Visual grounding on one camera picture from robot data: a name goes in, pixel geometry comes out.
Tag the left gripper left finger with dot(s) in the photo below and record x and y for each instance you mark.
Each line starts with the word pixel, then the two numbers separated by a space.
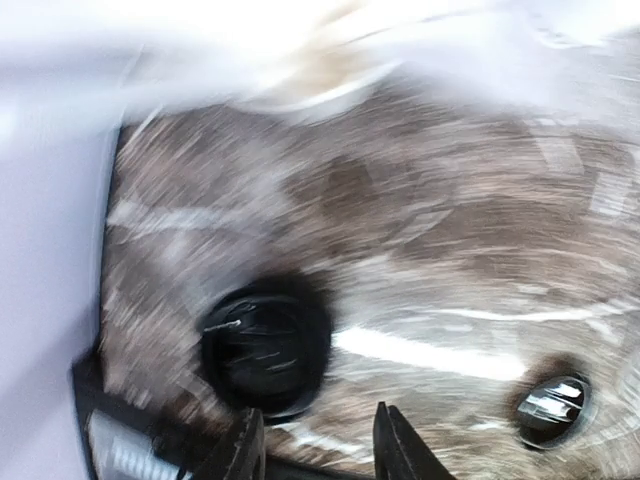
pixel 240 453

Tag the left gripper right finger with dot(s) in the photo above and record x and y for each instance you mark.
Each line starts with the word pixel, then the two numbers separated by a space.
pixel 399 452

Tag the stack of black lids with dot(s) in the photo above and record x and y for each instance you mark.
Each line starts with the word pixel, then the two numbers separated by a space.
pixel 267 345

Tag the single black cup lid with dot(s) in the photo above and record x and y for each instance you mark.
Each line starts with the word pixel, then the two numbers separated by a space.
pixel 553 411

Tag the white slotted cable duct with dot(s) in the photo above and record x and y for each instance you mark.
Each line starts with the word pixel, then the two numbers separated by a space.
pixel 121 453

